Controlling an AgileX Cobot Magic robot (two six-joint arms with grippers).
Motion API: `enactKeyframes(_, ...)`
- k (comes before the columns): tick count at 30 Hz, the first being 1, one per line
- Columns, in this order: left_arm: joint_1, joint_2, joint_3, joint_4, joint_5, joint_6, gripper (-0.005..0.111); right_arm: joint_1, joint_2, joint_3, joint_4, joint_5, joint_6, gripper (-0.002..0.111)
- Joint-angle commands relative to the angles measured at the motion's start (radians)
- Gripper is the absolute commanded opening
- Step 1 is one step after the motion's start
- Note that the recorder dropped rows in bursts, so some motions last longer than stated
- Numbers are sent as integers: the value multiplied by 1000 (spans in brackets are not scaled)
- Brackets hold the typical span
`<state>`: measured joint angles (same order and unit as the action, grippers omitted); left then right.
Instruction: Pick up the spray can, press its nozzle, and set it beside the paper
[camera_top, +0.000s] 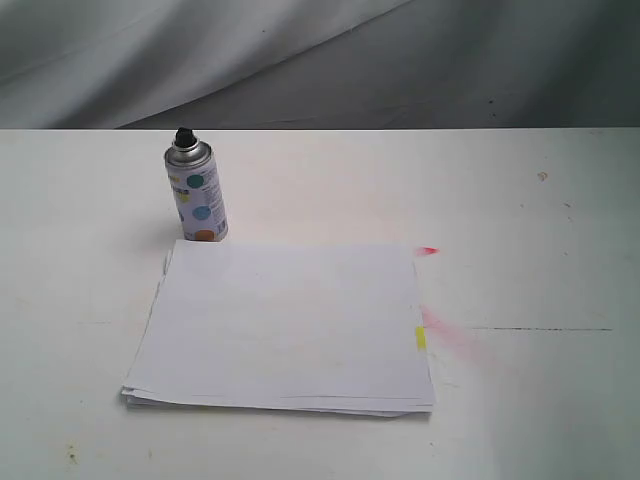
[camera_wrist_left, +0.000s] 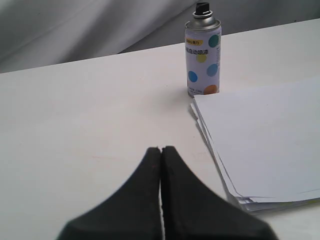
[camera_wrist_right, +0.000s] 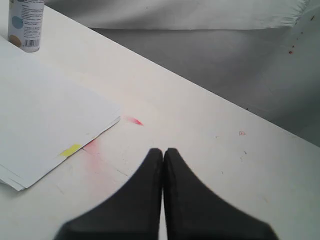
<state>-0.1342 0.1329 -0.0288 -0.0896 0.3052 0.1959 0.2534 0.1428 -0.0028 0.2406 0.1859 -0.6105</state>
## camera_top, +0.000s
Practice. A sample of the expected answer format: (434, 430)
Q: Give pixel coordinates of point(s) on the white spray paint can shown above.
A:
(193, 176)

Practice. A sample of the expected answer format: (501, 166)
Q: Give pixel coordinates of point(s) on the white paper stack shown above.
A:
(333, 328)

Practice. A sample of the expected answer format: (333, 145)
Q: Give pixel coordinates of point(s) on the grey backdrop cloth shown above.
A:
(319, 64)

